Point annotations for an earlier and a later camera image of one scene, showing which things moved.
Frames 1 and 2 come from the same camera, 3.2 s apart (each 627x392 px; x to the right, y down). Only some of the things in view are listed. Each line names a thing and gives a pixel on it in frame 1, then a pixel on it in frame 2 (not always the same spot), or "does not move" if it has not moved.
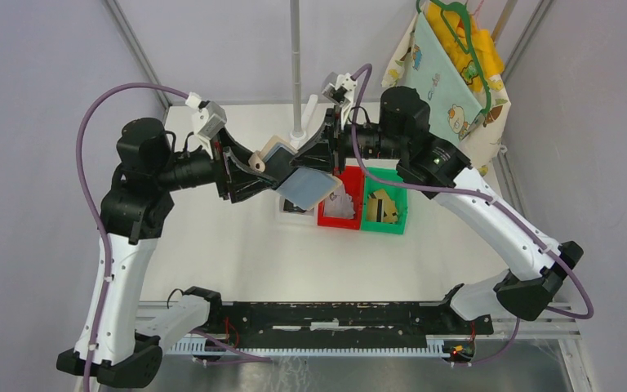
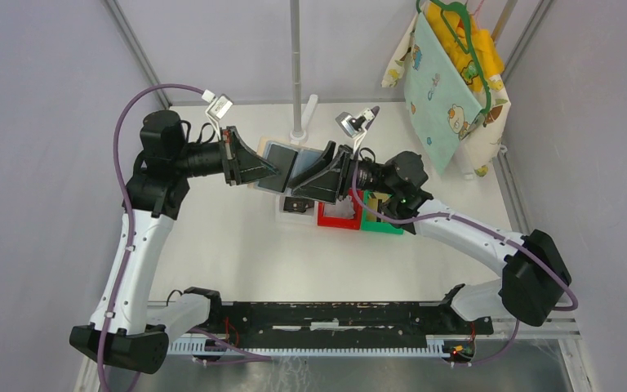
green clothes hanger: (456, 4) does not move
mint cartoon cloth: (452, 102) does not move
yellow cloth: (486, 53) does not move
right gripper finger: (318, 156) → (327, 184)
